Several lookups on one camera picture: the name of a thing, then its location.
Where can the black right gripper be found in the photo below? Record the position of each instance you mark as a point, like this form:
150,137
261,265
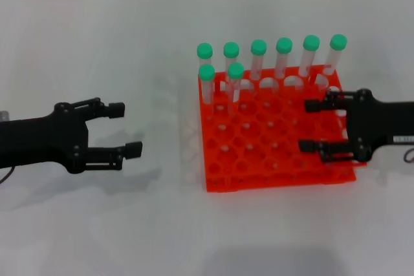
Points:
378,124

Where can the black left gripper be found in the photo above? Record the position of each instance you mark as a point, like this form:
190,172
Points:
42,142

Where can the orange plastic test tube rack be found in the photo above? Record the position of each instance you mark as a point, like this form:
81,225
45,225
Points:
258,146

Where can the clear test tube green cap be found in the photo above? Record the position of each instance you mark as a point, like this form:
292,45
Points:
235,70
284,45
338,42
259,47
231,49
311,42
204,50
206,72

